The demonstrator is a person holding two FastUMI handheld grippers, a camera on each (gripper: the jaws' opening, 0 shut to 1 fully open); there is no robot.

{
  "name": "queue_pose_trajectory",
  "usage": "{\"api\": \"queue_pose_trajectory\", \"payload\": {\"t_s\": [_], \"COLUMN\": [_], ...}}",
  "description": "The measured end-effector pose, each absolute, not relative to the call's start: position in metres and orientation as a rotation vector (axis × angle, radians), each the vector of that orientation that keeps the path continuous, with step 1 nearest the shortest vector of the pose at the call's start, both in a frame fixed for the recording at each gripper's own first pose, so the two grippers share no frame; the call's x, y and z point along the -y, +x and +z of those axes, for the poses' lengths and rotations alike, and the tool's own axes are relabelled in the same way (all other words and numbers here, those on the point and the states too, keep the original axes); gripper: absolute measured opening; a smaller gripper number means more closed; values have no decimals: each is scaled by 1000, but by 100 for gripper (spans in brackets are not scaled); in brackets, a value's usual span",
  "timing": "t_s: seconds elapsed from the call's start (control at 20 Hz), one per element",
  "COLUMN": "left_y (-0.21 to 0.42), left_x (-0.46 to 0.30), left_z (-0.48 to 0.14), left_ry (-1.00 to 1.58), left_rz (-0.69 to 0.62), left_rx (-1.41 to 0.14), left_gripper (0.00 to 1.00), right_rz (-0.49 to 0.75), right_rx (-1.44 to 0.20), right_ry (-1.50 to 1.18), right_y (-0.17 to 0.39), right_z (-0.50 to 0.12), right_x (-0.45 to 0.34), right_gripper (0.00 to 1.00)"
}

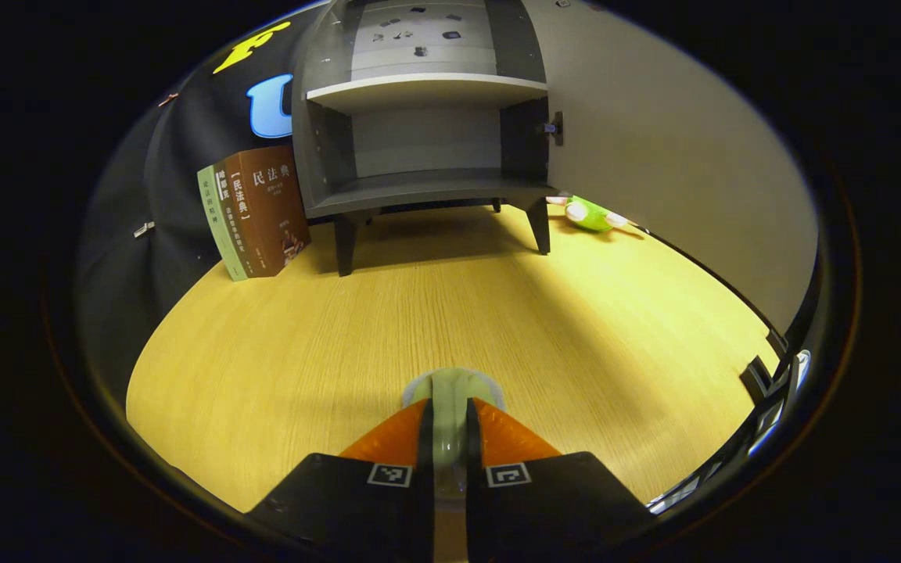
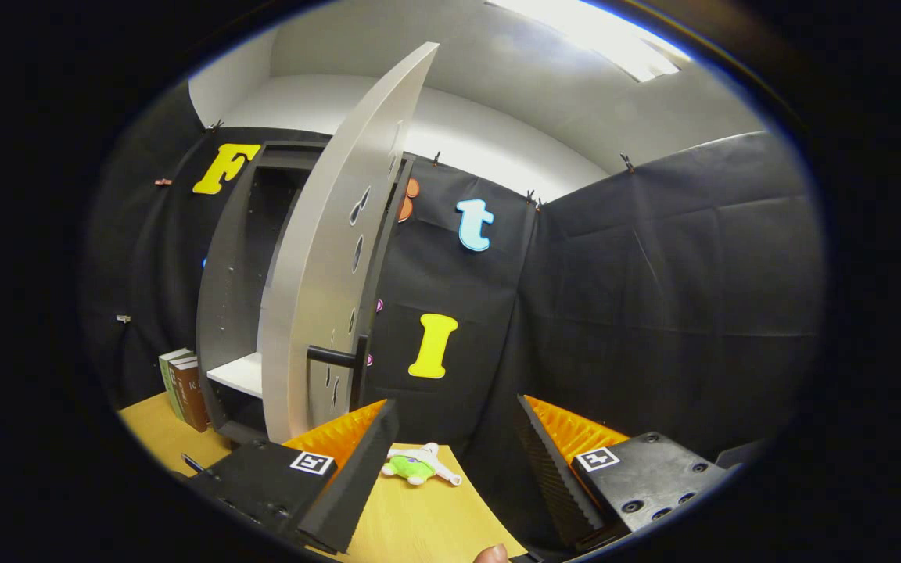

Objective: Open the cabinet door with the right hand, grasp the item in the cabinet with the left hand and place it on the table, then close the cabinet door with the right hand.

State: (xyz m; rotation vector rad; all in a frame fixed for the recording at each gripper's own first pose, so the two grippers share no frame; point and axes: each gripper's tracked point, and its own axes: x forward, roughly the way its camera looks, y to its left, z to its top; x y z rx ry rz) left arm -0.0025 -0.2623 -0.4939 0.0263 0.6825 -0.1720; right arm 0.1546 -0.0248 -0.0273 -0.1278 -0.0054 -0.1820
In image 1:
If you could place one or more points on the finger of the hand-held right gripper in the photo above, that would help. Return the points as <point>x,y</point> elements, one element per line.
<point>755,379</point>

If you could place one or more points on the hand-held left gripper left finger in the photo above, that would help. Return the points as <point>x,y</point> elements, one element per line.
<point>425,485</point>

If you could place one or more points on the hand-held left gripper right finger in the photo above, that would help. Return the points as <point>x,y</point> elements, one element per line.
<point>475,485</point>

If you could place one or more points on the pale round coaster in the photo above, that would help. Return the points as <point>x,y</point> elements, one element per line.
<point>413,389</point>

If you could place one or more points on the grey cabinet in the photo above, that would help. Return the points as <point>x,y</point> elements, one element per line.
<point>419,191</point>

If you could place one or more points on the white cabinet shelf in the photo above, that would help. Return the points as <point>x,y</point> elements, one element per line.
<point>419,86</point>

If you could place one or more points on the green plush toy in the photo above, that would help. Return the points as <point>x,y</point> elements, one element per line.
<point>591,215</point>

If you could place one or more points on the brown book white band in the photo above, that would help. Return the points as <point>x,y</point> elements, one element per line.
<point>235,219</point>

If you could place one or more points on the green book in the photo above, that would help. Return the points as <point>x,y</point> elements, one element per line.
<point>220,227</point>

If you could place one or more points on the white cloth clip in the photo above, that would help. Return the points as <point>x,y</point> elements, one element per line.
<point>144,229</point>

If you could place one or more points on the black backdrop cloth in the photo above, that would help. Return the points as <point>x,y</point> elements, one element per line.
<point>177,156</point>

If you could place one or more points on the pink cloth clip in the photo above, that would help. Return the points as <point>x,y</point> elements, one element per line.
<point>169,99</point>

